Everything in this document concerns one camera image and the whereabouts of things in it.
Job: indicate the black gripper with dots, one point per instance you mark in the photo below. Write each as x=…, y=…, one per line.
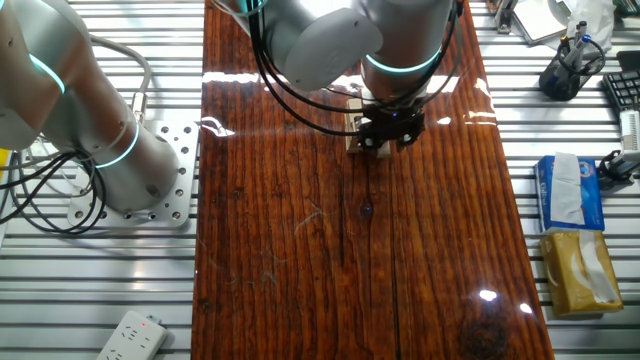
x=392, y=117

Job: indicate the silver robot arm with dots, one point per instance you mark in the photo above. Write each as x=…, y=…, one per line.
x=125, y=160

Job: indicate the brown wooden board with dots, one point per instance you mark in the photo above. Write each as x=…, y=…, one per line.
x=300, y=250

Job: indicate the black mesh pen holder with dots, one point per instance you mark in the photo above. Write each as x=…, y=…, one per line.
x=555, y=85

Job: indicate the white notepad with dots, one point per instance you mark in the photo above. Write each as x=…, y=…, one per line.
x=537, y=22

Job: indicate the marker with blue cap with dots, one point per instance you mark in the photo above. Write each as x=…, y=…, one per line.
x=580, y=50

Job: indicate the blue tissue pack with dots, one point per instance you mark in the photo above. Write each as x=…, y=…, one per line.
x=595, y=200

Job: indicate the silver robot mounting plate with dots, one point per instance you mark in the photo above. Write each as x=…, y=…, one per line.
x=180, y=200

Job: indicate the gold tissue pack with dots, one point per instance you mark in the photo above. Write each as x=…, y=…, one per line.
x=562, y=280

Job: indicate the white plastic bag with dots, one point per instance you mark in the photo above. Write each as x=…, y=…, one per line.
x=597, y=20

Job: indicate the black keyboard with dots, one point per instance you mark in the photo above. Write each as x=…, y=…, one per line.
x=625, y=90

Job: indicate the white ribbed adapter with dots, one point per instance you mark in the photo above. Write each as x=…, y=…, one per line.
x=631, y=131

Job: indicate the black flat device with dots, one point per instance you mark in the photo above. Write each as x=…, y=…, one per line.
x=630, y=61

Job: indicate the white power strip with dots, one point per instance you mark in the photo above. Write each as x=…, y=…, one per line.
x=132, y=340

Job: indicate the colourful Mondrian pattern cloth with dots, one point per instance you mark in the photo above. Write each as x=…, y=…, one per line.
x=2, y=159

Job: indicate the small metal bracket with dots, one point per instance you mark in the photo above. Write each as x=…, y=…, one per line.
x=506, y=20

